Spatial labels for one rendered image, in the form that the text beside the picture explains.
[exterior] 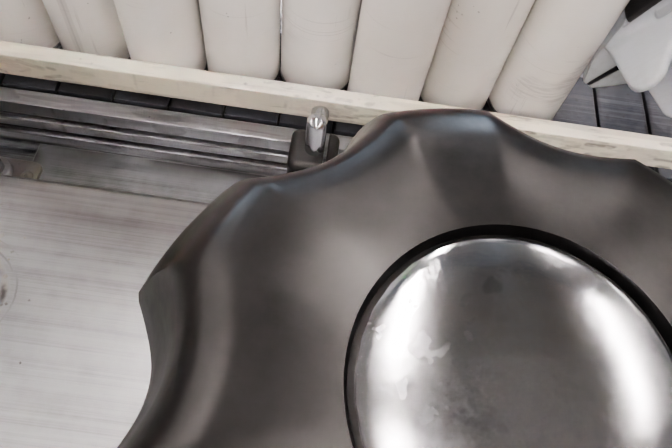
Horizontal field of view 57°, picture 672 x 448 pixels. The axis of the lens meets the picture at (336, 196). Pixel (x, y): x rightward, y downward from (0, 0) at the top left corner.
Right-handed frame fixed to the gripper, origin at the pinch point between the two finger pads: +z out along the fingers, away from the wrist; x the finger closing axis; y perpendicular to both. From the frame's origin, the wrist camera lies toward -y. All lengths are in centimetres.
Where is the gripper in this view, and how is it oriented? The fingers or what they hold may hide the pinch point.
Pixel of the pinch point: (602, 63)
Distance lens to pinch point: 45.1
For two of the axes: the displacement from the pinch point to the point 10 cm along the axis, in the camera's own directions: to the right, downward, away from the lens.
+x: 8.1, 3.7, 4.5
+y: -1.1, 8.6, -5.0
